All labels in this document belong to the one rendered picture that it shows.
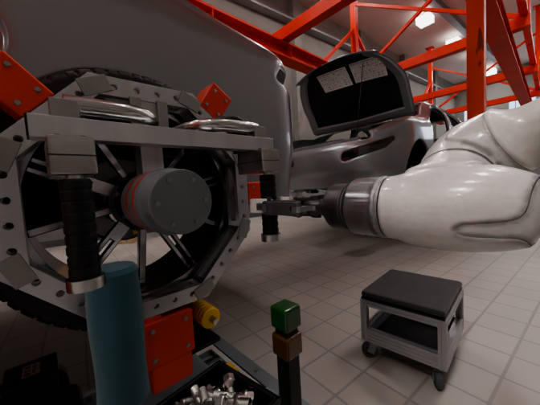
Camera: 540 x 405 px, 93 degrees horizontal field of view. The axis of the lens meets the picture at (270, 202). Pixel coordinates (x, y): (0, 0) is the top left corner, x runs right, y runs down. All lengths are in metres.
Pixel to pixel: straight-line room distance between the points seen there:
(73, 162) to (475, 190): 0.47
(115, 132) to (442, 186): 0.44
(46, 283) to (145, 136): 0.34
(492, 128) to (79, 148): 0.54
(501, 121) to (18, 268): 0.78
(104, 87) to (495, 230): 0.68
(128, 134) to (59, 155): 0.10
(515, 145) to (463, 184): 0.13
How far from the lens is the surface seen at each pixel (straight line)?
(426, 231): 0.35
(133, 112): 0.48
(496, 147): 0.45
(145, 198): 0.52
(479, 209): 0.34
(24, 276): 0.64
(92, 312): 0.56
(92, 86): 0.67
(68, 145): 0.41
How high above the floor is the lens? 0.87
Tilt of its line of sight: 4 degrees down
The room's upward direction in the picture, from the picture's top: 3 degrees counter-clockwise
